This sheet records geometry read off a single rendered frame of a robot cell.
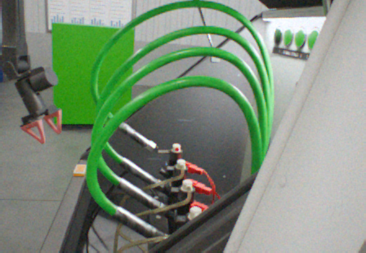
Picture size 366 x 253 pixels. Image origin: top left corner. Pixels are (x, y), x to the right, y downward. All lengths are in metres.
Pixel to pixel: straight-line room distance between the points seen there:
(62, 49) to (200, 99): 3.08
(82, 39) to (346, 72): 3.72
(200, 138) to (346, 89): 0.80
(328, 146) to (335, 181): 0.03
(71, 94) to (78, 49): 0.56
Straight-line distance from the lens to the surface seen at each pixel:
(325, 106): 0.25
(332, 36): 0.29
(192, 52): 0.45
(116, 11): 7.05
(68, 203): 0.81
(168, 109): 0.96
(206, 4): 0.62
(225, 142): 1.03
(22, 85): 1.07
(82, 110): 4.04
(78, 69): 3.93
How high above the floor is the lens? 1.38
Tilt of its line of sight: 16 degrees down
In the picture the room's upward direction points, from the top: 5 degrees clockwise
